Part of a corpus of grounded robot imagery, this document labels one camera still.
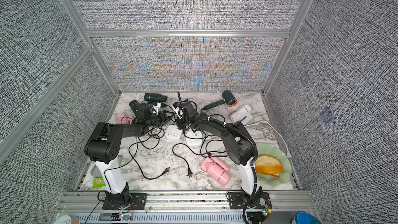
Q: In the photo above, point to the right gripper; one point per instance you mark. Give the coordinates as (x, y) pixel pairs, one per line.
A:
(178, 123)

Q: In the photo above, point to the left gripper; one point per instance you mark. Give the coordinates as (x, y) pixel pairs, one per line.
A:
(163, 117)

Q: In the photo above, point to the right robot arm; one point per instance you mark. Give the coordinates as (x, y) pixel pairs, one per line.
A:
(239, 145)

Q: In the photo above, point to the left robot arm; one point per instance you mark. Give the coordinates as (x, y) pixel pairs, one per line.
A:
(103, 148)

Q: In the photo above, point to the dark green dryer back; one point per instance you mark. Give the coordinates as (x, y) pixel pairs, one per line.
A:
(155, 97)

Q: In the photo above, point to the dark green dryer folded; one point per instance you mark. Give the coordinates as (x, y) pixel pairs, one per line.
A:
(134, 105)

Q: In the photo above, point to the left white power strip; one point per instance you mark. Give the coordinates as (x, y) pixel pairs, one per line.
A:
(173, 134)

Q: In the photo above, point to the white power strip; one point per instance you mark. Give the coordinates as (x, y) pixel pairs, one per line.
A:
(194, 139)
(173, 134)

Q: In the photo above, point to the right white power strip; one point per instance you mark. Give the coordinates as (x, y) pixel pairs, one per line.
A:
(194, 139)

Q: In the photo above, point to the pink dryer left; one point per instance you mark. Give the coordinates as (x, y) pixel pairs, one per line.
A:
(122, 118)

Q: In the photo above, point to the green dryer copper nozzle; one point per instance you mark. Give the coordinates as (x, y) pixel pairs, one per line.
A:
(227, 99)

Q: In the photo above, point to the white folded hair dryer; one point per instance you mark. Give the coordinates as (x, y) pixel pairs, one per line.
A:
(242, 115)

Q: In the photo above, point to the pink dryer front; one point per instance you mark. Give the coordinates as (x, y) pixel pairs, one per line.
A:
(217, 169)

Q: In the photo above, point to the grey green cloth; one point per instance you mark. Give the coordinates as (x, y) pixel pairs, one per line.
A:
(95, 172)

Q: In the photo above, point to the green wavy plate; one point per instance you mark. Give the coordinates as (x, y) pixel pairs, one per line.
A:
(274, 151)

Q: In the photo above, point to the green snack packet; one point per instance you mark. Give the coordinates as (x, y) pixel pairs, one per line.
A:
(98, 183)

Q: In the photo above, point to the orange bread slice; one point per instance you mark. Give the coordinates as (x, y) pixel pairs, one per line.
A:
(268, 165)

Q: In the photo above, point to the aluminium front rail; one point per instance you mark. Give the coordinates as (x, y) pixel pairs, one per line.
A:
(189, 201)

